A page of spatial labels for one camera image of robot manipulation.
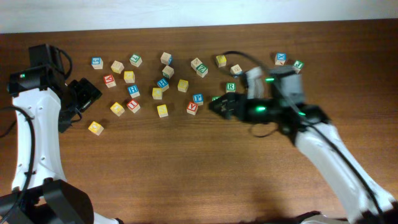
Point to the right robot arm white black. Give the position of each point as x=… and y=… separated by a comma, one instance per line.
x=311, y=131

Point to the green J block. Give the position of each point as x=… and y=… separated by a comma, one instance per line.
x=298, y=66

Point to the green V block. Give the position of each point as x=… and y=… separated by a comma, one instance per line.
x=215, y=98

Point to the wood block green side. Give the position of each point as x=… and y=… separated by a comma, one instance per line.
x=168, y=72

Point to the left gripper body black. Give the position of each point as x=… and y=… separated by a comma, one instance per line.
x=82, y=96

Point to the yellow block upper left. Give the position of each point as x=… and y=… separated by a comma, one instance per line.
x=129, y=77

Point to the wood leaf block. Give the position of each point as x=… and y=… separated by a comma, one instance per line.
x=195, y=63

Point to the red block upper left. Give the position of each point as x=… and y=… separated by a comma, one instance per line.
x=109, y=81

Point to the blue H block left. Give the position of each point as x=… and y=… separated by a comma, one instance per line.
x=133, y=91

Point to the yellow S block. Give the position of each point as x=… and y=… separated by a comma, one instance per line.
x=183, y=85
x=162, y=111

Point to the wood block blue side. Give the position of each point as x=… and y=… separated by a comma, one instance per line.
x=166, y=58

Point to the blue H block centre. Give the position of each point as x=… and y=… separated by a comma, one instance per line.
x=163, y=84

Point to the green R block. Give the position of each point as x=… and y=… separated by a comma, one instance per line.
x=230, y=87

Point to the green Z block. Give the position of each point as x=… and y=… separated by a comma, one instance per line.
x=202, y=70

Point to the yellow block lower left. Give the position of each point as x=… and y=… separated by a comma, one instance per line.
x=117, y=109

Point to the blue block far left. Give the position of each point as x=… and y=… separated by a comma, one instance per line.
x=97, y=63

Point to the blue P block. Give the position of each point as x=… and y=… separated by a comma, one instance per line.
x=198, y=99

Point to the yellow block front left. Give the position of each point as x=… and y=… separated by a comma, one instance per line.
x=95, y=128

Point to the yellow block centre left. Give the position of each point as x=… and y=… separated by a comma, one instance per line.
x=157, y=93

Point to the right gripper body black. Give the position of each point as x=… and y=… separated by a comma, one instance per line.
x=259, y=109

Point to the red I block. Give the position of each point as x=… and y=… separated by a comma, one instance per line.
x=133, y=106

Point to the yellow block top centre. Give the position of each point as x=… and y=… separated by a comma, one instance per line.
x=221, y=61

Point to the green L block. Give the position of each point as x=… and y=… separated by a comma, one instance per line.
x=135, y=60

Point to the blue h block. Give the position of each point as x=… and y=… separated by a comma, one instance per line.
x=163, y=84
x=133, y=91

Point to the plain wood yellow block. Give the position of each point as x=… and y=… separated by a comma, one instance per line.
x=117, y=67

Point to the red V block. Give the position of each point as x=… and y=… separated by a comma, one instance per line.
x=192, y=108

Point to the shell block blue D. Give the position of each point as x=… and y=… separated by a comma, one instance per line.
x=236, y=70

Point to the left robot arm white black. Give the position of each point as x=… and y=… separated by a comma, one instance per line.
x=46, y=106

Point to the blue X block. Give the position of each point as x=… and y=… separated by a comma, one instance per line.
x=280, y=58

